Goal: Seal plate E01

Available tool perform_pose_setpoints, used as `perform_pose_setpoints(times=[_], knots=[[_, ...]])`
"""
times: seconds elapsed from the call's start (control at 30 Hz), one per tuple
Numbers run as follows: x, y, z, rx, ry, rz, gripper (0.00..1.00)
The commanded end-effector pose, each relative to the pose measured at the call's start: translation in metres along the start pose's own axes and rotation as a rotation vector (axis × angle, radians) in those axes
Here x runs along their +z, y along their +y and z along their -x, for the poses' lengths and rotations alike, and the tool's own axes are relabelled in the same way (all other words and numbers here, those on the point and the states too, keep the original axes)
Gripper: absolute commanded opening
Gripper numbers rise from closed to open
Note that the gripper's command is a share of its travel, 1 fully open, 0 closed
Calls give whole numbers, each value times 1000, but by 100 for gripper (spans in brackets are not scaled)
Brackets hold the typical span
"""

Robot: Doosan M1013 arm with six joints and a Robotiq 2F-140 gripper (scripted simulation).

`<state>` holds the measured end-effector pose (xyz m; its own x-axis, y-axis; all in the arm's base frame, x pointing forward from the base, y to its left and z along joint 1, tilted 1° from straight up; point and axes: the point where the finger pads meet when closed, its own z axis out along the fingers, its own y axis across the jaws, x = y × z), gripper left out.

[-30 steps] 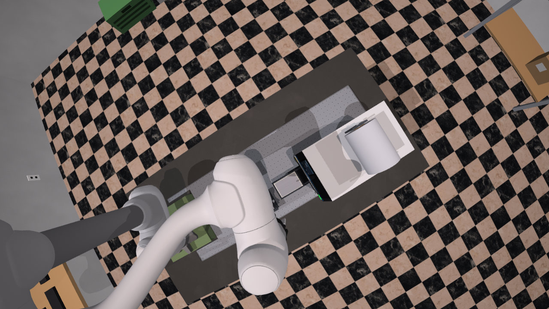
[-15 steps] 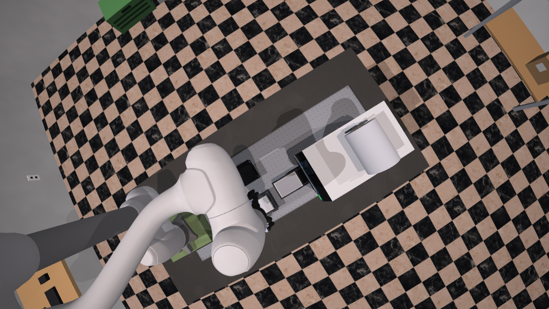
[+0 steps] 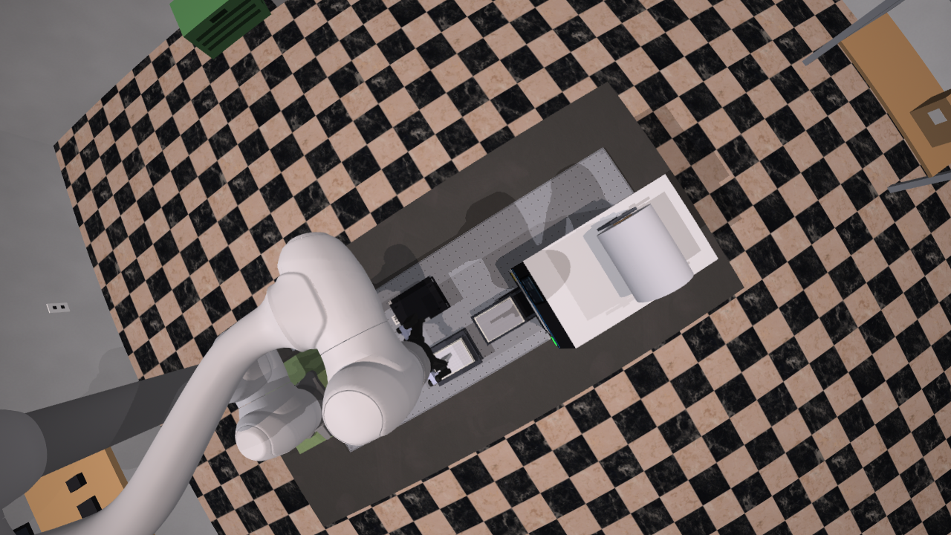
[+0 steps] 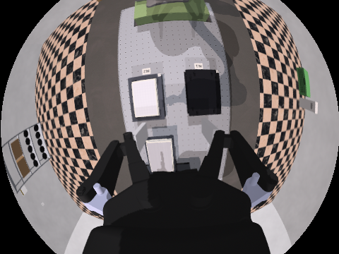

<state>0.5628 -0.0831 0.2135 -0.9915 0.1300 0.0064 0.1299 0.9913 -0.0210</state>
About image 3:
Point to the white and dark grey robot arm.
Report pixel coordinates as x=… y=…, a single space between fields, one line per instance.
x=322 y=299

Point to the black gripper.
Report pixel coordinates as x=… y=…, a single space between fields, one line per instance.
x=416 y=336

